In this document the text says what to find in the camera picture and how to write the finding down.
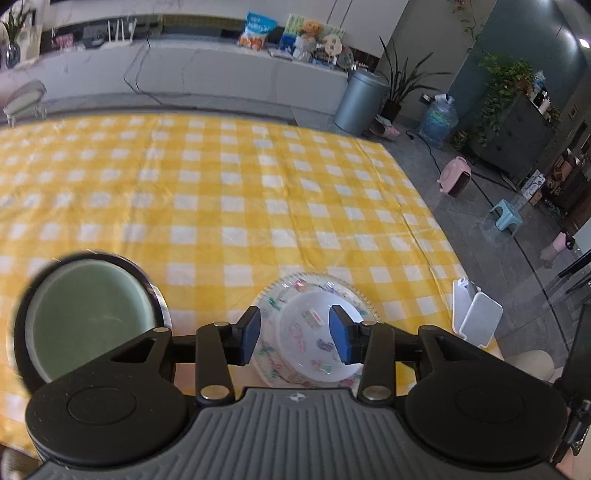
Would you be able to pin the beige stool cushion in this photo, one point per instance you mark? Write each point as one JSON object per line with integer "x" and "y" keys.
{"x": 531, "y": 364}

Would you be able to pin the small white printed bowl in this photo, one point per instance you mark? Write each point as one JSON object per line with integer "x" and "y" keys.
{"x": 300, "y": 323}

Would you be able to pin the light blue plastic stool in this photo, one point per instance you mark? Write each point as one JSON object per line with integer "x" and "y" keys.
{"x": 507, "y": 217}

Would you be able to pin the blue snack bag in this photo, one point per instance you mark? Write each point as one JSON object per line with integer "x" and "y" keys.
{"x": 256, "y": 30}

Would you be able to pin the green printed box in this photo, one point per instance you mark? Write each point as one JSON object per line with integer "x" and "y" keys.
{"x": 292, "y": 32}

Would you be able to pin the grey metal trash bin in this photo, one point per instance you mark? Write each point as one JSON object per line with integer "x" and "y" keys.
{"x": 358, "y": 101}

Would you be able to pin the grey cabinet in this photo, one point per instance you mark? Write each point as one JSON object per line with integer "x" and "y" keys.
{"x": 517, "y": 138}

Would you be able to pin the blue water jug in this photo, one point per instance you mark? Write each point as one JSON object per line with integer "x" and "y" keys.
{"x": 438, "y": 122}

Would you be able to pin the green bowl with black rim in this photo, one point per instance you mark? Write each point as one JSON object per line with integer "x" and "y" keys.
{"x": 159, "y": 302}

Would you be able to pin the white patterned paper plate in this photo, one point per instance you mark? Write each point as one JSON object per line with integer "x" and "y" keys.
{"x": 364, "y": 304}

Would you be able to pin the oval back metal chair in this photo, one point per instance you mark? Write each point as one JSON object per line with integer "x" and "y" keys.
{"x": 25, "y": 99}

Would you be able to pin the white low counter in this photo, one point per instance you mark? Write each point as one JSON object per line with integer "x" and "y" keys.
{"x": 207, "y": 74}

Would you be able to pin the long leaf potted plant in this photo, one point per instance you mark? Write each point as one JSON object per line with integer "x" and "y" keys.
{"x": 401, "y": 83}

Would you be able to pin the blue white vase with plant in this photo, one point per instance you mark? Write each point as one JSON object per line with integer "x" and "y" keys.
{"x": 13, "y": 50}

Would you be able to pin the pink slippers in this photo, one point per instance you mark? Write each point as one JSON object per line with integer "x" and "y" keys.
{"x": 385, "y": 129}

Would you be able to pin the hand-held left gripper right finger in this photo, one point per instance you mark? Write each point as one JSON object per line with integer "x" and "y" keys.
{"x": 339, "y": 337}

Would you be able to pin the leafy green trailing plant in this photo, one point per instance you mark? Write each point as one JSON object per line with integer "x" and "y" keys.
{"x": 505, "y": 87}

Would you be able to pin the white plastic case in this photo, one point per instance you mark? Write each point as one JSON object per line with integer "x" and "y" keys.
{"x": 478, "y": 318}

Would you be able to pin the white fruit pattern plate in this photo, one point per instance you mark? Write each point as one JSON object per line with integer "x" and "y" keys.
{"x": 268, "y": 355}

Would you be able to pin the green ceramic bowl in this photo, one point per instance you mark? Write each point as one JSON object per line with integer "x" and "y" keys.
{"x": 92, "y": 314}

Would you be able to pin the yellow checkered tablecloth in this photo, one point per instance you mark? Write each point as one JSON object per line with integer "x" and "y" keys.
{"x": 231, "y": 184}

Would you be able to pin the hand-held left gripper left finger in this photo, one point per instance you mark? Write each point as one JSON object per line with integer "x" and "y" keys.
{"x": 249, "y": 334}

